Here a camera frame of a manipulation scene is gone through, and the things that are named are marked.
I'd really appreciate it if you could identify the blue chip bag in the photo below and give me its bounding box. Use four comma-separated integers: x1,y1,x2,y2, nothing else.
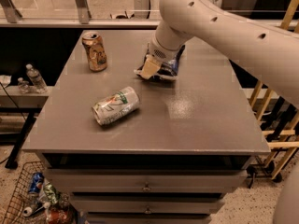
134,45,185,82

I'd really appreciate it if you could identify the green can in basket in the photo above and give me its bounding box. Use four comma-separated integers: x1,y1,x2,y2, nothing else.
44,183,59,205

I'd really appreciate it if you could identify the small clear plastic bottle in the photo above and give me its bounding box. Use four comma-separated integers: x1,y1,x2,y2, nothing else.
18,77,30,93

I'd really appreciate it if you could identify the white bottle in basket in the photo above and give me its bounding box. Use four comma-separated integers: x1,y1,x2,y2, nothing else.
22,202,50,217

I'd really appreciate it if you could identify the clear plastic water bottle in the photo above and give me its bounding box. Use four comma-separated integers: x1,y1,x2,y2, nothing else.
26,63,47,93

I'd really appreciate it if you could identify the red can in basket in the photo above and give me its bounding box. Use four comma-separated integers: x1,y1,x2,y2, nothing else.
46,209,73,224

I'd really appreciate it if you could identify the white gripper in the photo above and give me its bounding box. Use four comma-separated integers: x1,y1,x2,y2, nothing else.
140,36,182,79

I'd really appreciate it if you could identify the white green soda can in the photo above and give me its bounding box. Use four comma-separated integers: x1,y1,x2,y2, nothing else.
92,87,140,126

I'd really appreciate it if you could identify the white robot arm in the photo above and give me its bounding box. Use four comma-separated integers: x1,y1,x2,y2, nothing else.
140,0,299,108

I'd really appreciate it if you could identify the orange soda can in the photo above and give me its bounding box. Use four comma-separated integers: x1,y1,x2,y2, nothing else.
82,31,107,72

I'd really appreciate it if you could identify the black cable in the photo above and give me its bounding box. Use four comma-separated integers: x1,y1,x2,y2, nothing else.
0,81,28,121

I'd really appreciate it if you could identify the wire basket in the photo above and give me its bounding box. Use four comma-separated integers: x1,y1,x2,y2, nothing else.
2,161,76,224

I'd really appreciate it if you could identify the blue pepsi can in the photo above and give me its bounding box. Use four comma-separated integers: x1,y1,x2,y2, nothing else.
28,172,44,194

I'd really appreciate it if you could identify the grey drawer cabinet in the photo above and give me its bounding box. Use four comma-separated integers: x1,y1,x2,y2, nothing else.
23,30,268,224

